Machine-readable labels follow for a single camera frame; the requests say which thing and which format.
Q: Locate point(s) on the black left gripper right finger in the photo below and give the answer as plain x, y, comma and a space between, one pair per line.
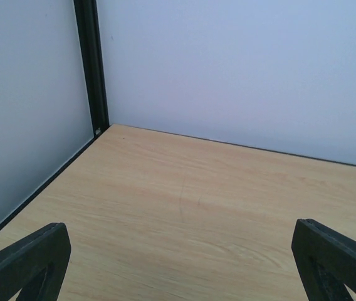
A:
325, 259

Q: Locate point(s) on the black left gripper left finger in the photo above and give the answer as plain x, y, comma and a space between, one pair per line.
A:
34, 267

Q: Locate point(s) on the black frame post rear left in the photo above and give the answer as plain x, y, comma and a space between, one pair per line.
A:
91, 52

